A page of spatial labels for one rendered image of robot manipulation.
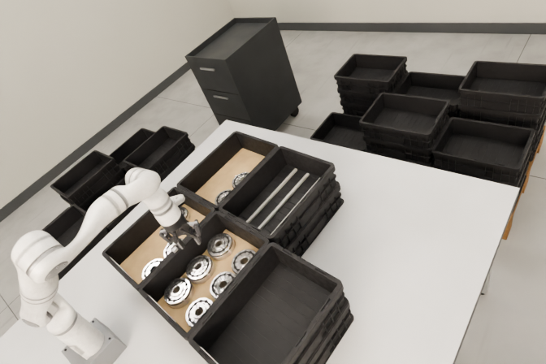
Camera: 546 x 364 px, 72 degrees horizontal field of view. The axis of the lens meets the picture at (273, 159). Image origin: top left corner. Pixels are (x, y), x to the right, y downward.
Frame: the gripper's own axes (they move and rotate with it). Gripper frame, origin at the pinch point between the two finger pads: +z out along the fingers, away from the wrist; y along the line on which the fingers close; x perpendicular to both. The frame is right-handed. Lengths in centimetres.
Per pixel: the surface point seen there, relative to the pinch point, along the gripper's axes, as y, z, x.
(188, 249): -5.9, 10.4, 5.7
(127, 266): -36.9, 17.4, 11.2
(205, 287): -1.4, 17.3, -7.1
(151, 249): -27.3, 17.4, 16.4
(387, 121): 92, 51, 97
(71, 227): -115, 52, 82
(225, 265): 6.2, 17.3, 0.0
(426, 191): 87, 30, 21
